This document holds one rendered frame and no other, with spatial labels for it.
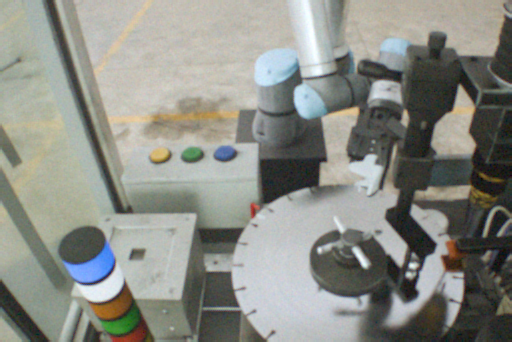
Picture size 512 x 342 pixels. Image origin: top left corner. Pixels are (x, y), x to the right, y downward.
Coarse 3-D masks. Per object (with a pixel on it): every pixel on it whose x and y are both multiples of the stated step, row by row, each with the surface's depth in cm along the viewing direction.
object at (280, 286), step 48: (336, 192) 70; (240, 240) 63; (288, 240) 63; (384, 240) 62; (240, 288) 57; (288, 288) 56; (384, 288) 55; (432, 288) 55; (288, 336) 51; (336, 336) 50; (384, 336) 50; (432, 336) 49
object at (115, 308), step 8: (128, 288) 42; (120, 296) 40; (128, 296) 41; (88, 304) 40; (96, 304) 39; (104, 304) 39; (112, 304) 39; (120, 304) 40; (128, 304) 41; (96, 312) 40; (104, 312) 40; (112, 312) 40; (120, 312) 41
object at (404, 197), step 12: (408, 192) 53; (396, 204) 55; (408, 204) 54; (396, 216) 56; (408, 216) 56; (396, 228) 57; (408, 228) 55; (420, 228) 55; (408, 240) 54; (420, 240) 53; (432, 240) 53; (408, 252) 55; (420, 252) 52; (432, 252) 53; (408, 264) 56; (420, 264) 56
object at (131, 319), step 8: (136, 304) 44; (128, 312) 42; (136, 312) 43; (104, 320) 41; (112, 320) 41; (120, 320) 41; (128, 320) 42; (136, 320) 43; (104, 328) 43; (112, 328) 42; (120, 328) 42; (128, 328) 43
